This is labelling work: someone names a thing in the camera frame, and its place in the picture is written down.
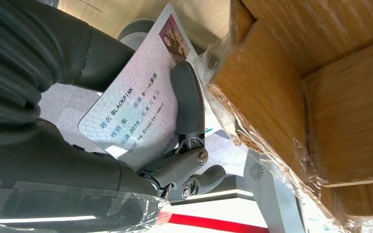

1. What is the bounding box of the wooden card organizer box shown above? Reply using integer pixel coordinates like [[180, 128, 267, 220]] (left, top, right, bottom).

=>
[[207, 0, 373, 233]]

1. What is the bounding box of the silver kiosk terminal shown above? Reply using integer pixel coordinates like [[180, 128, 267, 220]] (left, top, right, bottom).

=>
[[242, 149, 306, 233]]

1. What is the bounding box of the round white floor disc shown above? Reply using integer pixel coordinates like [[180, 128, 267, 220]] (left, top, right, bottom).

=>
[[118, 18, 156, 51]]

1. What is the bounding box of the clear plastic film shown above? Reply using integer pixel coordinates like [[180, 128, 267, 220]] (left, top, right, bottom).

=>
[[0, 178, 171, 233]]

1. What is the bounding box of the crinkled clear plastic wrap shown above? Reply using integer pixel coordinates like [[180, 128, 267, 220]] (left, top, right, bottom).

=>
[[191, 42, 373, 233]]

